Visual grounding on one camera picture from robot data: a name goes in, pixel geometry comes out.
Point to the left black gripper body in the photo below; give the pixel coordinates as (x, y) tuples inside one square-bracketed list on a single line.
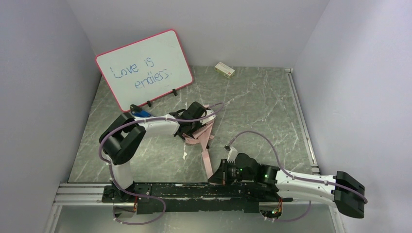
[(185, 129)]

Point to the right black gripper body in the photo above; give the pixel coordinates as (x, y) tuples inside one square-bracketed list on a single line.
[(223, 171)]

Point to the pink and black folding umbrella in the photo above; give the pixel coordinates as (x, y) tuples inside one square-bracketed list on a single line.
[(203, 136)]

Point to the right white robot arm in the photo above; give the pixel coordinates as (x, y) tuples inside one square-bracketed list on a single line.
[(340, 191)]

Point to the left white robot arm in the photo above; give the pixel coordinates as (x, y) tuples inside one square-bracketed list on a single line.
[(119, 143)]

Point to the small white cardboard box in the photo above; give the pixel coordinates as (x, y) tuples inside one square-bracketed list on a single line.
[(225, 70)]

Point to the blue stapler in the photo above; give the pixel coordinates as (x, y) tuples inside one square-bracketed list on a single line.
[(139, 112)]

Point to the pink framed whiteboard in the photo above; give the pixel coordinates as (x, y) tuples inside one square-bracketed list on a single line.
[(145, 70)]

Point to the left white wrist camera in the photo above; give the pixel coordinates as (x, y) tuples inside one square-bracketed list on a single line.
[(211, 116)]

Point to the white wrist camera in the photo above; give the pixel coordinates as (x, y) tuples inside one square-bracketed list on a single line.
[(211, 116), (232, 153)]

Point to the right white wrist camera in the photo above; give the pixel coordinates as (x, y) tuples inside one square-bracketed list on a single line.
[(232, 153)]

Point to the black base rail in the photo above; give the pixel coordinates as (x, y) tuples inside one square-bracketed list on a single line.
[(193, 197)]

